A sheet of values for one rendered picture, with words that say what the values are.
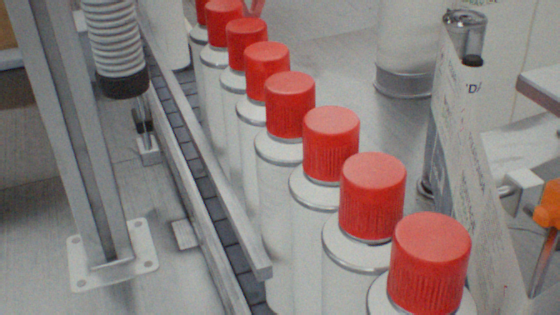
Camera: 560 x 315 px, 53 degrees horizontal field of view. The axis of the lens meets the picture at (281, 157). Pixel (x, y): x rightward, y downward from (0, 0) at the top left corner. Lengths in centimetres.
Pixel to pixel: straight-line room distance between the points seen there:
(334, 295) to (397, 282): 7
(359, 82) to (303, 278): 47
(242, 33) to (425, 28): 34
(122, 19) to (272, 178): 14
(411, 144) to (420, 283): 44
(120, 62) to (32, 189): 42
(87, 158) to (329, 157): 29
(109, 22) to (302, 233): 17
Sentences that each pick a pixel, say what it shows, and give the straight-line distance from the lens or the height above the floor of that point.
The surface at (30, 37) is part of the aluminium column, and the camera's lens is 48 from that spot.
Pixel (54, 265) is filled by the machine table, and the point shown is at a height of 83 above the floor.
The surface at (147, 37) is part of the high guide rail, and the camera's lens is 78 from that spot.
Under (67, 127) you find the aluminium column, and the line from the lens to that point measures 52.
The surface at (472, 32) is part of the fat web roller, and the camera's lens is 51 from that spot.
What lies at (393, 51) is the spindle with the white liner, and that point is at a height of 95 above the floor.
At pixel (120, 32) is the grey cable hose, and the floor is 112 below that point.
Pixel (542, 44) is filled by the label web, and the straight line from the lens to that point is 64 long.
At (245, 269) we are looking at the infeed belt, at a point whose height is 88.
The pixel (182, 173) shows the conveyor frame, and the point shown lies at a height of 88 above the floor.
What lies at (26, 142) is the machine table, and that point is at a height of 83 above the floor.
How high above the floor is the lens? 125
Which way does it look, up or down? 35 degrees down
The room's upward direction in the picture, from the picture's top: 3 degrees counter-clockwise
